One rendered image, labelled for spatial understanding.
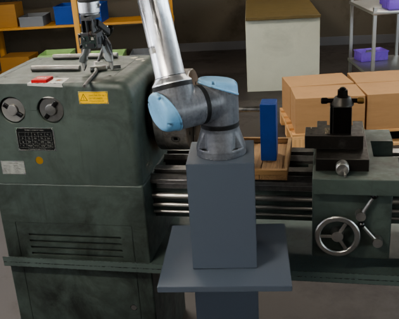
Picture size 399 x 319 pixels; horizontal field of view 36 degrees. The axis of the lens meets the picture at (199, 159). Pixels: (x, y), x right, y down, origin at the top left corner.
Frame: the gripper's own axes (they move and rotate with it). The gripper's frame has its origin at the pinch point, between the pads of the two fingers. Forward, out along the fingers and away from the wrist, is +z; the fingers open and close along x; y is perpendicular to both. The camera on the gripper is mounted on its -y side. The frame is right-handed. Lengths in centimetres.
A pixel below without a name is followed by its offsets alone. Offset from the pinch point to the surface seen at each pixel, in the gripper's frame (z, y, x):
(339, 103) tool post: 14, -1, 87
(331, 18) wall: 89, -694, 92
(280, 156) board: 39, -13, 66
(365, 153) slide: 30, 5, 96
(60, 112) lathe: 13.3, 13.0, -11.5
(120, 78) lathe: 2.1, 7.6, 10.5
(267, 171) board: 38, 6, 62
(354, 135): 25, 1, 93
